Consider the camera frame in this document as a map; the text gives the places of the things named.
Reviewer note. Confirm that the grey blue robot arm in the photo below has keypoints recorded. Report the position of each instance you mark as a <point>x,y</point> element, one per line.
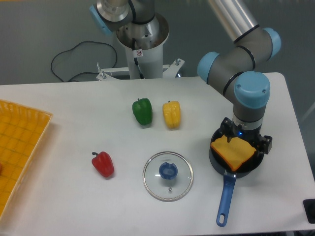
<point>232,75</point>

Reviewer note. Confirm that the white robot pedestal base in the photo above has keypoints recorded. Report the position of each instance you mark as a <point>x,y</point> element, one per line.
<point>143,46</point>

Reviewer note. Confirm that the green toy bell pepper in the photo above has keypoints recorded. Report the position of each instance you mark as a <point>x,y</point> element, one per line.
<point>143,112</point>

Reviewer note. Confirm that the black device at edge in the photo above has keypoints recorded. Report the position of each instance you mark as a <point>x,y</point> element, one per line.
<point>309,206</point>

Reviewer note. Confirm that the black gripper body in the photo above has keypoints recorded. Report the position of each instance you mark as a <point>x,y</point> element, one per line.
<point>249,132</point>

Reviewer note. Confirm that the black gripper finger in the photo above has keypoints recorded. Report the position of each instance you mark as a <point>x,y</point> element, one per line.
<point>264,144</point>
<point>226,128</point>

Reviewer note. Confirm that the glass lid blue knob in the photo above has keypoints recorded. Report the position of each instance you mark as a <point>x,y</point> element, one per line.
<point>167,176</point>

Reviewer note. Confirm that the red toy bell pepper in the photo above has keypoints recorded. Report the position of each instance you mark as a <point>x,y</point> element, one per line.
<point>103,164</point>

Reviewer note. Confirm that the black pot blue handle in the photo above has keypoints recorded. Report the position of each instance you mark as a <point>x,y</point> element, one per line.
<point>229,180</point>

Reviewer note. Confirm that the yellow toy bell pepper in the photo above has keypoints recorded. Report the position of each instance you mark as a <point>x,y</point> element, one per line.
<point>172,114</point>

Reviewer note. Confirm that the yellow wicker basket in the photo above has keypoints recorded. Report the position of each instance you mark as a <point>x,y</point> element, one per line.
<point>21,130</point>

